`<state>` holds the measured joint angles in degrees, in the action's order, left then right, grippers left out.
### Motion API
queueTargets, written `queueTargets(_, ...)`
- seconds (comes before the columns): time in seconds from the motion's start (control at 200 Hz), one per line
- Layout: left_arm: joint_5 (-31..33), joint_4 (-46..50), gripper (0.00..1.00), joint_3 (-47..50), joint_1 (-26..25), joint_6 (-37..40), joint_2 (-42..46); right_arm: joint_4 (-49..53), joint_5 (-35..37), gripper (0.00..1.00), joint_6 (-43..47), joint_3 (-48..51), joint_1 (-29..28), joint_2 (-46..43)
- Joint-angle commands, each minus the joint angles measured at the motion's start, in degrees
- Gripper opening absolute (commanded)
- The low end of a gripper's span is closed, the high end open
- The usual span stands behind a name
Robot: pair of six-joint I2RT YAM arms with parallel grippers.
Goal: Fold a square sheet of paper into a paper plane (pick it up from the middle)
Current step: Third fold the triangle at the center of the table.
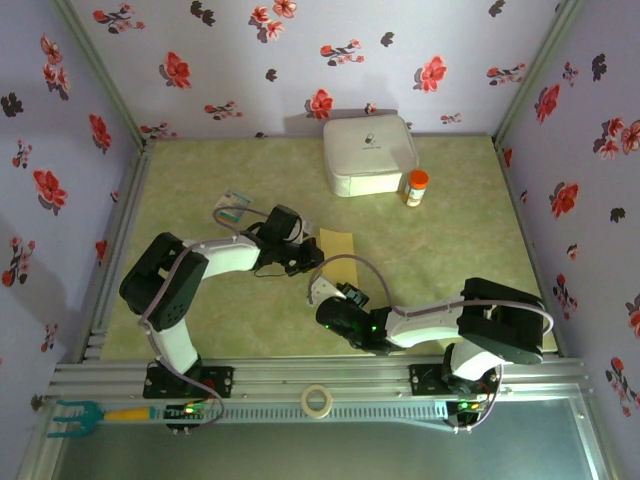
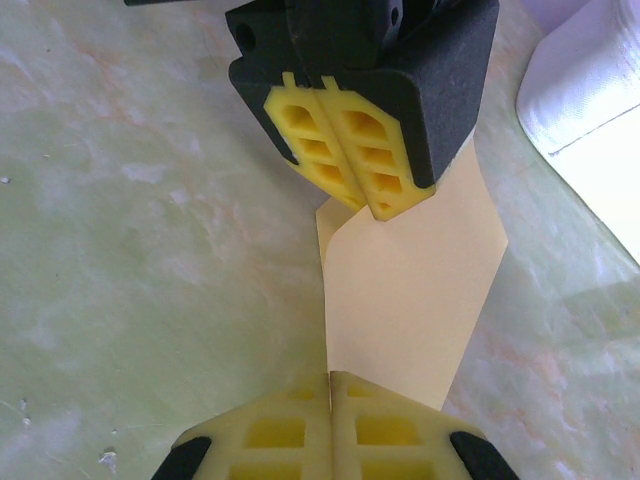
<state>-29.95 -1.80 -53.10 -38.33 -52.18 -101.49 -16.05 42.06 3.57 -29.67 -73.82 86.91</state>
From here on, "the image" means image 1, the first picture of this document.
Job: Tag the aluminium mounting rail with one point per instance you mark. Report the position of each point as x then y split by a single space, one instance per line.
325 372

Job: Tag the aluminium side rail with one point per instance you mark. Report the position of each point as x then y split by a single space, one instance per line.
131 200
500 145

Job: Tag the roll of masking tape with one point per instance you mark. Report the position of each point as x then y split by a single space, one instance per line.
306 402

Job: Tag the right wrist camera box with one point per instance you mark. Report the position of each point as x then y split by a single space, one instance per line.
320 290

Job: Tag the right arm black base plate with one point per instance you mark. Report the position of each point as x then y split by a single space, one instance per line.
425 380

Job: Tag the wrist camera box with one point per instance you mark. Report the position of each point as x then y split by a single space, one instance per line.
320 290
307 227

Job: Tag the yellow paper sheet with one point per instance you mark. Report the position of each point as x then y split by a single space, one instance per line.
340 250

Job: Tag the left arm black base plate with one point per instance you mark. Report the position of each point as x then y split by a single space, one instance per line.
220 380

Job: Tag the aluminium frame post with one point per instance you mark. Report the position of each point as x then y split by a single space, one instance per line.
97 65
541 65

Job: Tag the white zipped case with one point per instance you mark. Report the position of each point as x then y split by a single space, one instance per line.
367 150

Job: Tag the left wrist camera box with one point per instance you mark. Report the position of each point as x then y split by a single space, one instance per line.
307 227

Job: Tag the small printed sachet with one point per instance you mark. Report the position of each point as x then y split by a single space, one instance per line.
235 200

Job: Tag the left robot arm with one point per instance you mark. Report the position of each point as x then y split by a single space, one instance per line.
160 285

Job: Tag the orange-capped pill bottle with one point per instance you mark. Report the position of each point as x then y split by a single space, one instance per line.
416 187

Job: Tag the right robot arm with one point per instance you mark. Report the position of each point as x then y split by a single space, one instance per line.
500 320

